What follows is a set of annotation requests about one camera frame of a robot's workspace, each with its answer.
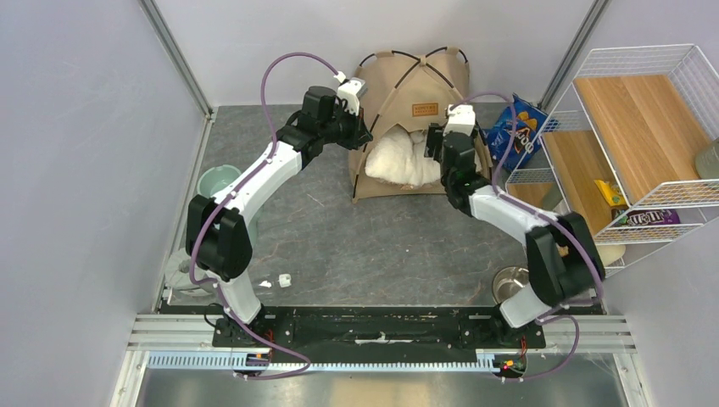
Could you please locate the steel pet bowl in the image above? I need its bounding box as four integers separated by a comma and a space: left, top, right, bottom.
492, 266, 529, 304

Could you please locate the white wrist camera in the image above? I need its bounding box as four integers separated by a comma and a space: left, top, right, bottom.
443, 104, 476, 136
334, 71, 367, 116

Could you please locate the white fluffy pillow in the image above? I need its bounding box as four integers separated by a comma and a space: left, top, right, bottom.
365, 125, 449, 190

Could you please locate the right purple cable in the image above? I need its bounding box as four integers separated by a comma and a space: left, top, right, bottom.
460, 92, 605, 383

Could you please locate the beige pet tent fabric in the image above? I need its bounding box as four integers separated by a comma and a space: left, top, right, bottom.
348, 47, 470, 202

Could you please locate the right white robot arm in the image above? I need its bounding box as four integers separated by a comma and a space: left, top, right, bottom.
426, 123, 605, 329

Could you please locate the blue chip bag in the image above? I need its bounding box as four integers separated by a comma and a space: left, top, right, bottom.
487, 94, 548, 172

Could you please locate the small white plastic cap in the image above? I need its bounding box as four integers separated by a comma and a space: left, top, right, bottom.
278, 273, 292, 288

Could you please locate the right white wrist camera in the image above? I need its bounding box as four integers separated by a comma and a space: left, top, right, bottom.
443, 104, 476, 136

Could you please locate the grey toilet paper roll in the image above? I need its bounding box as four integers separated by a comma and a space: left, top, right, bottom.
164, 249, 214, 297

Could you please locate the clear glass jar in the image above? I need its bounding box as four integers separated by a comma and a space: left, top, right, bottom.
694, 139, 718, 180

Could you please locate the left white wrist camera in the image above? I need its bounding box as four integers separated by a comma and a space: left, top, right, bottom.
334, 71, 367, 116

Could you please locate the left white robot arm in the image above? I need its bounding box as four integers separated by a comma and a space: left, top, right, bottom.
186, 78, 372, 324

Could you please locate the mint green bowl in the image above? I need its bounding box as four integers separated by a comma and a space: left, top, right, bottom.
196, 164, 264, 247

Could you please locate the purple candy bag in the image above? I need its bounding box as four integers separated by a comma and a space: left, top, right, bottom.
612, 209, 681, 227

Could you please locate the cream round object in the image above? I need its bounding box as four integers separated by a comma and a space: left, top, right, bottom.
597, 244, 626, 268

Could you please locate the black tent pole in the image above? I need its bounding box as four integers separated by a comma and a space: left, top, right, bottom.
348, 47, 470, 203

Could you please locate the white wire shelf rack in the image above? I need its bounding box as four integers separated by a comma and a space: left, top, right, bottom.
504, 44, 718, 275

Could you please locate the yellow snack packet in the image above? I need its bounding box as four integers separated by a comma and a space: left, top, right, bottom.
594, 180, 627, 207

